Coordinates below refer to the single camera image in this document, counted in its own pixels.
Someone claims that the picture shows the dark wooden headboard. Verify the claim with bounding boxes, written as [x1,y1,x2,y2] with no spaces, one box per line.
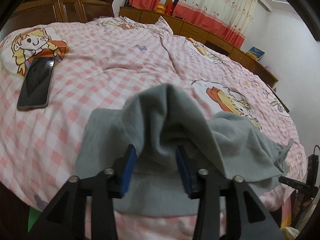
[6,0,114,28]

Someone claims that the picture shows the cream and red curtain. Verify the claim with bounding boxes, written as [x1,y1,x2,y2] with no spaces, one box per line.
[129,0,258,48]

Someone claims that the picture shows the blue picture book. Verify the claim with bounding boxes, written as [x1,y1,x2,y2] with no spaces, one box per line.
[246,47,265,61]

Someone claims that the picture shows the yellow container on cabinet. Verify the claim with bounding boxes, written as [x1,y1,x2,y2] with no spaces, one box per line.
[155,3,167,14]

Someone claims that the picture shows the long wooden low cabinet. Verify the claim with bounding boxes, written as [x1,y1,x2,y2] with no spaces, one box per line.
[119,7,278,88]

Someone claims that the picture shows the black smartphone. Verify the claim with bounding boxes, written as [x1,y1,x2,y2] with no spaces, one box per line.
[17,57,56,111]

